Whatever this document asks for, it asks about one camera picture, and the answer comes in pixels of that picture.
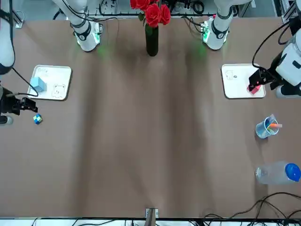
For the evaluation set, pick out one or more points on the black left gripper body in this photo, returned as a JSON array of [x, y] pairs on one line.
[[269, 77]]

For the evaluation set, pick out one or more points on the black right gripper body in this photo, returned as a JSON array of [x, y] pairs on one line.
[[10, 104]]

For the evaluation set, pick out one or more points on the red foam block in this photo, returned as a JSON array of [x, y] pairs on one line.
[[256, 90]]

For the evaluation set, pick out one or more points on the blue foam block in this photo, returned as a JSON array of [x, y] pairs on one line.
[[38, 84]]

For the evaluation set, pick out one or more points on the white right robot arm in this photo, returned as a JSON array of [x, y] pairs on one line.
[[85, 35]]

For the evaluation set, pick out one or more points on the small blue green yellow cube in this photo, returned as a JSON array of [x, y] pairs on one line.
[[37, 119]]

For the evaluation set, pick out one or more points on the white tray with small print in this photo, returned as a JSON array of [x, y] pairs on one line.
[[235, 84]]

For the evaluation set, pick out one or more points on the white tray with bear print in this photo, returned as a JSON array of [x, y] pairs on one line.
[[58, 77]]

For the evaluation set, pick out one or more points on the orange pen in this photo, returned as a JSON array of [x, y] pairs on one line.
[[275, 126]]

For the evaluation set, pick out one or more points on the clear plastic cup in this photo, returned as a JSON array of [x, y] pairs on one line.
[[263, 130]]

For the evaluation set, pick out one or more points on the green circuit board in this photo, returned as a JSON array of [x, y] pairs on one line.
[[204, 27]]

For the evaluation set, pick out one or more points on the clear bottle with blue cap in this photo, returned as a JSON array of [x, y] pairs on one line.
[[272, 173]]

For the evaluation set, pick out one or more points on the black vase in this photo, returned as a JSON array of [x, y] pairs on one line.
[[152, 42]]

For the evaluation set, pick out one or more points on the red rose bouquet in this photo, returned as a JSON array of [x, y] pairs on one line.
[[154, 14]]

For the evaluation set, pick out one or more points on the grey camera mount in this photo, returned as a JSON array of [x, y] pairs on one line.
[[151, 215]]

